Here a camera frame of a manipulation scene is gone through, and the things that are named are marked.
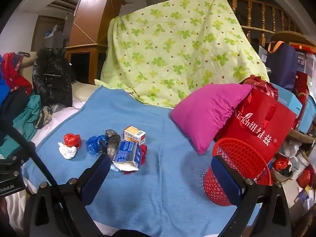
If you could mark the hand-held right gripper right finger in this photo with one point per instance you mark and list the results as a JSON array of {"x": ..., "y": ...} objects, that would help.
[{"x": 227, "y": 182}]

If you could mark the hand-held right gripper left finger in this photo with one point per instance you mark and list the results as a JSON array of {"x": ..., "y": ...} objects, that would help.
[{"x": 96, "y": 177}]

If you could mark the red mesh basket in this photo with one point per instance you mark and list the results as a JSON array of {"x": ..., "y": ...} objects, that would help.
[{"x": 237, "y": 150}]

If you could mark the blue plastic bag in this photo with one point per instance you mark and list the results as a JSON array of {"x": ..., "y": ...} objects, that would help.
[{"x": 93, "y": 143}]

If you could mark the white tissue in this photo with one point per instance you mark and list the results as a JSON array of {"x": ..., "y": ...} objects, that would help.
[{"x": 68, "y": 151}]

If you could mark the blue and white carton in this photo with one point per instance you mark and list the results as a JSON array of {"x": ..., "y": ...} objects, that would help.
[{"x": 126, "y": 153}]

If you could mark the grey plastic bag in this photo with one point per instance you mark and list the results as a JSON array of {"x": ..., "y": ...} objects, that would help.
[{"x": 112, "y": 140}]

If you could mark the red plastic ball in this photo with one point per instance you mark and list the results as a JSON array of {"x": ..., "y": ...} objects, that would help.
[{"x": 72, "y": 140}]

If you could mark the orange and white box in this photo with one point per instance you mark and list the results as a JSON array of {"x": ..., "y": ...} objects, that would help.
[{"x": 133, "y": 133}]

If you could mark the red and black plastic bag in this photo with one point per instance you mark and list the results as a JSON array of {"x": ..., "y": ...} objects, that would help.
[{"x": 282, "y": 166}]

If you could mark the teal garment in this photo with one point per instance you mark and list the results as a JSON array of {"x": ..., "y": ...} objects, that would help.
[{"x": 27, "y": 118}]

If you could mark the red paper bag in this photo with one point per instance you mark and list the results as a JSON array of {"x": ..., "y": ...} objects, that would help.
[{"x": 259, "y": 128}]

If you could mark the blue blanket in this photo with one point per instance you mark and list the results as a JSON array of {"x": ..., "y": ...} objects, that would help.
[{"x": 160, "y": 177}]

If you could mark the camouflage cloth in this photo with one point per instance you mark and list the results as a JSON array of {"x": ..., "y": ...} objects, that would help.
[{"x": 44, "y": 116}]

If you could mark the dark navy garment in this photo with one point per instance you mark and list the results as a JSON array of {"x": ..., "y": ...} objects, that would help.
[{"x": 12, "y": 106}]

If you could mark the white bed sheet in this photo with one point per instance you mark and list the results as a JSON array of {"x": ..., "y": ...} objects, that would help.
[{"x": 56, "y": 121}]

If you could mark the magenta pillow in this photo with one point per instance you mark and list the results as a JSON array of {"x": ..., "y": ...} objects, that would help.
[{"x": 209, "y": 113}]

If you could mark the cream cushion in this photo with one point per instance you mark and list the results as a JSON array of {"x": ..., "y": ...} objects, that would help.
[{"x": 81, "y": 91}]

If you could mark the red garment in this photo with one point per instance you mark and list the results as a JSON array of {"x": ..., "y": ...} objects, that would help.
[{"x": 14, "y": 76}]

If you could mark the light blue box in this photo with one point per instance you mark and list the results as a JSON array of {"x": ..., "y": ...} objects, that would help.
[{"x": 288, "y": 101}]

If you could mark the shiny red plastic bag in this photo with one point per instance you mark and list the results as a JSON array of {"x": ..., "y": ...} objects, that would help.
[{"x": 261, "y": 85}]

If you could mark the black puffer jacket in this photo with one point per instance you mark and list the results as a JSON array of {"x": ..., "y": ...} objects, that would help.
[{"x": 51, "y": 79}]

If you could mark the red gift box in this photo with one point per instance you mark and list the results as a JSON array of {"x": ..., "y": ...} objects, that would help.
[{"x": 301, "y": 88}]

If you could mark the green floral quilt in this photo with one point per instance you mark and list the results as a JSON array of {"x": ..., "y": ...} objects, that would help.
[{"x": 172, "y": 54}]

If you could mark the grey cardboard boxes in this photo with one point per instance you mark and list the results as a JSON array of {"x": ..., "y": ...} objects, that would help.
[{"x": 55, "y": 38}]

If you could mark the wooden stair railing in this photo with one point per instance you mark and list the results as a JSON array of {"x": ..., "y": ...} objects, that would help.
[{"x": 249, "y": 27}]

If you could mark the wooden chair frame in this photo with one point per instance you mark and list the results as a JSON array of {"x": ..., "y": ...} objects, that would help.
[{"x": 96, "y": 51}]

